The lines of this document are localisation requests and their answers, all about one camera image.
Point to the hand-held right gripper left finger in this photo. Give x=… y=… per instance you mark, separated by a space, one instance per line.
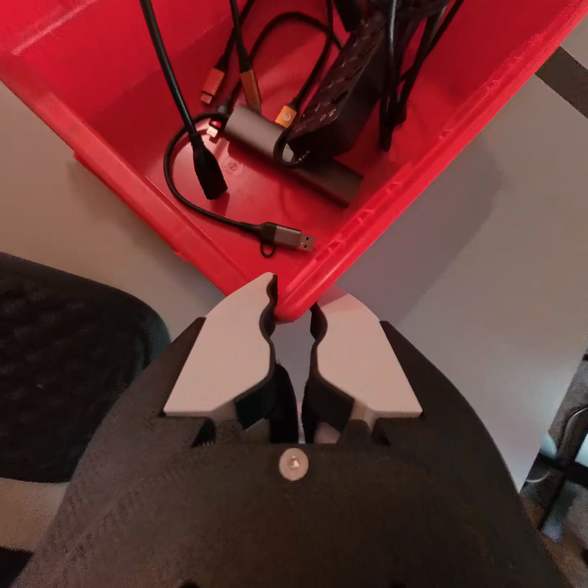
x=220 y=363

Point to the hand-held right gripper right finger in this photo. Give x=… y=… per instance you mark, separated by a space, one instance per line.
x=363 y=367

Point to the black usb hub with buttons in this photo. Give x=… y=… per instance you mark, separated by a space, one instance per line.
x=349 y=82

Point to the red plastic bin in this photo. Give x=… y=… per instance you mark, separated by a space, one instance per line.
x=115 y=92

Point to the black honeycomb cushion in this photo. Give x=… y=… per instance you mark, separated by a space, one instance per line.
x=69 y=367

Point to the small red white connector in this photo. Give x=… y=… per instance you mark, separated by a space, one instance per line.
x=215 y=131

